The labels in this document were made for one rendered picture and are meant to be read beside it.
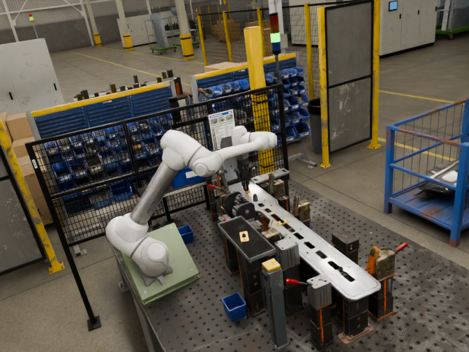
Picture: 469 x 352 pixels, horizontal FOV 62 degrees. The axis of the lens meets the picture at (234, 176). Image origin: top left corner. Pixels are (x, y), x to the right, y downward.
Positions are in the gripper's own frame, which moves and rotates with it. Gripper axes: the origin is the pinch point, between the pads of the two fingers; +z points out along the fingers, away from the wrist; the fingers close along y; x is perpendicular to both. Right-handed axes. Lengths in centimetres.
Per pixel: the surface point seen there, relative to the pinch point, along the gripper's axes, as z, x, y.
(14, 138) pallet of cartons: 32, 422, -179
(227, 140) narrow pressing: -25.1, 26.3, 1.9
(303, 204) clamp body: 1.6, -43.5, 17.4
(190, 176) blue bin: -2.4, 35.1, -27.3
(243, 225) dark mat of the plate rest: -10, -61, -30
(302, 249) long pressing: 5, -76, -5
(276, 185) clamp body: 2.6, -8.7, 18.8
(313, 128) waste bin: 68, 232, 214
